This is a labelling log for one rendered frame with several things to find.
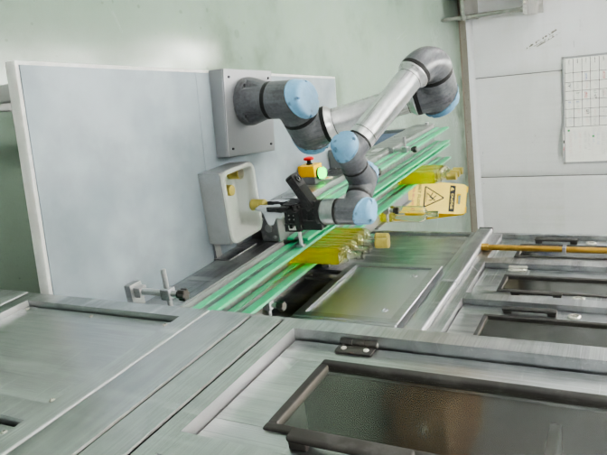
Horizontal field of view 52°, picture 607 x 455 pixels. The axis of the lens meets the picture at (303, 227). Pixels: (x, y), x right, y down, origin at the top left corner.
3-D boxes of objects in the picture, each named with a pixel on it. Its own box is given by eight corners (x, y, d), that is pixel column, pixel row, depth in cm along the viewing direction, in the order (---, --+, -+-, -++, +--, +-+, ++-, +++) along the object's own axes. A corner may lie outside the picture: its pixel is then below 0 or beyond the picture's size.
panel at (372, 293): (210, 397, 156) (333, 419, 139) (209, 386, 155) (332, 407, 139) (353, 268, 231) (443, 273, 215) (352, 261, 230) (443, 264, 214)
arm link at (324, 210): (329, 202, 171) (341, 194, 178) (314, 202, 173) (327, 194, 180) (332, 228, 173) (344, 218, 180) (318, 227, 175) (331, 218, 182)
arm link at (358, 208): (381, 206, 175) (375, 231, 171) (346, 206, 180) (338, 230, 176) (373, 189, 169) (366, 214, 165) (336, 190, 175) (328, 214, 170)
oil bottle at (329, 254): (288, 263, 209) (347, 265, 198) (286, 246, 207) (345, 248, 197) (296, 257, 213) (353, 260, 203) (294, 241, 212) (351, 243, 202)
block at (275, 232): (261, 242, 206) (279, 242, 202) (256, 214, 203) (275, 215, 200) (266, 238, 209) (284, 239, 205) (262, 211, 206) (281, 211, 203)
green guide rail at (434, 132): (284, 218, 204) (304, 218, 201) (283, 216, 204) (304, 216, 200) (434, 129, 351) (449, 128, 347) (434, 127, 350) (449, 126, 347)
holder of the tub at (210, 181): (213, 260, 193) (233, 261, 190) (197, 174, 186) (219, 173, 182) (243, 243, 208) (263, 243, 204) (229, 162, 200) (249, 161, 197)
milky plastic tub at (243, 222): (210, 245, 192) (234, 246, 188) (198, 173, 186) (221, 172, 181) (241, 227, 206) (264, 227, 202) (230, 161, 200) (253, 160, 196)
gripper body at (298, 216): (283, 231, 181) (320, 232, 176) (278, 203, 179) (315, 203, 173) (294, 223, 188) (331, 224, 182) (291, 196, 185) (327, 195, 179)
